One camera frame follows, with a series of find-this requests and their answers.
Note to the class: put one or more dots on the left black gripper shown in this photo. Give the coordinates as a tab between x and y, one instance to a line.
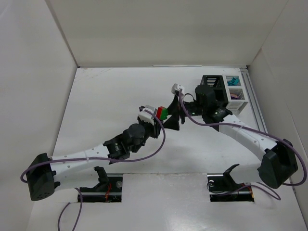
156	128

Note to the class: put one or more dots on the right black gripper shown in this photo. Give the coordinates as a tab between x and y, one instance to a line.
182	113

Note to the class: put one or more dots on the teal curved lego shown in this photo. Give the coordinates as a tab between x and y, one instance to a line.
230	82

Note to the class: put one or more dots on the red and green lego block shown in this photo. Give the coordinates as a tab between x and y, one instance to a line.
162	113

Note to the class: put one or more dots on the small teal lego cube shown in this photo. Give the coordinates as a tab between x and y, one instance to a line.
235	82

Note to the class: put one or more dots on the purple arched lego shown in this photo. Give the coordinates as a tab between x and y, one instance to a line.
236	96

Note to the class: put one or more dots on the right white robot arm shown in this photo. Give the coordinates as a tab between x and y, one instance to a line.
277	157

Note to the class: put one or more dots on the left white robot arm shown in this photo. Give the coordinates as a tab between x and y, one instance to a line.
87	169

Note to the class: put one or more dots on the black two-cell container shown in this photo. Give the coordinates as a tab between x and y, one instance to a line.
216	82

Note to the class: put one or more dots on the white two-cell container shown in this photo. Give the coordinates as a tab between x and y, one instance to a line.
236	106

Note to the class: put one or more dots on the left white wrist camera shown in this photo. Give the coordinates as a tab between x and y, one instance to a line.
146	114

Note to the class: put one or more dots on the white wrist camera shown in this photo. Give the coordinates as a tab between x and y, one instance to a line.
146	114
178	90

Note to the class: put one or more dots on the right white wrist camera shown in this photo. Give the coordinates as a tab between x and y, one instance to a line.
178	90

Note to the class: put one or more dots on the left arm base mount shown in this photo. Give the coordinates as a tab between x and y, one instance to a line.
108	188

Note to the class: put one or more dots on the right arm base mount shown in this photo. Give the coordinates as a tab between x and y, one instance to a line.
222	188

